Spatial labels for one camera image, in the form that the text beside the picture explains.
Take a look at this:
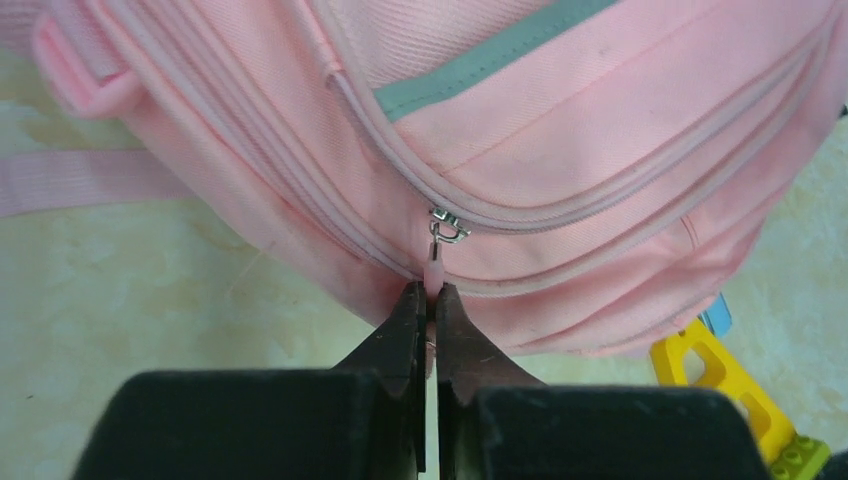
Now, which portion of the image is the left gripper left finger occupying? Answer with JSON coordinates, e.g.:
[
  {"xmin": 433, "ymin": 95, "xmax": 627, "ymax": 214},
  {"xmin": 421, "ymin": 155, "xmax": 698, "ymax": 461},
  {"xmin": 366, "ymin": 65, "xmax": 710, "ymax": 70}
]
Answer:
[{"xmin": 333, "ymin": 282, "xmax": 426, "ymax": 472}]

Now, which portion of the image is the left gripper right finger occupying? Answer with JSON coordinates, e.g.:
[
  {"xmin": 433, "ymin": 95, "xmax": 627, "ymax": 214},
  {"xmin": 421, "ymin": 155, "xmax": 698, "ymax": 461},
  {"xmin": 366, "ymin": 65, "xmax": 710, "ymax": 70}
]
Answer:
[{"xmin": 435, "ymin": 284, "xmax": 544, "ymax": 479}]

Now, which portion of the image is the pink student backpack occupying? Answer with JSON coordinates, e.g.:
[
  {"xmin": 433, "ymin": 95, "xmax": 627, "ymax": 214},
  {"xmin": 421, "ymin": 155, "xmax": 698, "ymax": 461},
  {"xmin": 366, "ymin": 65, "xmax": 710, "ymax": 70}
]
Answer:
[{"xmin": 1, "ymin": 0, "xmax": 847, "ymax": 354}]

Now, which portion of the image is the small blue stapler piece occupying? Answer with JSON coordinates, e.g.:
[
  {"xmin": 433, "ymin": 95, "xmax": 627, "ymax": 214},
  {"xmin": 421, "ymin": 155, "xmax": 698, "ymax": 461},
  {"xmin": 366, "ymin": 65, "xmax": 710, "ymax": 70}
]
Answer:
[{"xmin": 698, "ymin": 294, "xmax": 733, "ymax": 338}]

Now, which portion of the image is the yellow green purple block toy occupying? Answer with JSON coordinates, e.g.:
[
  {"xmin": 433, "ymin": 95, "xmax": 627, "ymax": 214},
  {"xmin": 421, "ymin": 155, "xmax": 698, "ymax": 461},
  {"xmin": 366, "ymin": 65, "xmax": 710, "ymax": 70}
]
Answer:
[{"xmin": 650, "ymin": 320, "xmax": 832, "ymax": 480}]

